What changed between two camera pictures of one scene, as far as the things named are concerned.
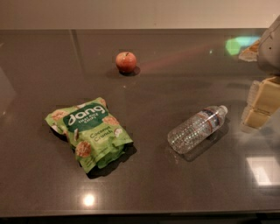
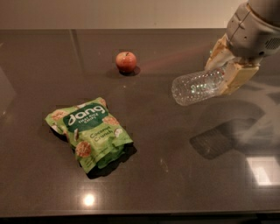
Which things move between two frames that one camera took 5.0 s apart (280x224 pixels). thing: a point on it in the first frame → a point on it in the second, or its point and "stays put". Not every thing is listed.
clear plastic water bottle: (197, 128) → (190, 88)
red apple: (126, 61) stays put
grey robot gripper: (270, 52) → (250, 36)
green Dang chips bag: (98, 138) stays put
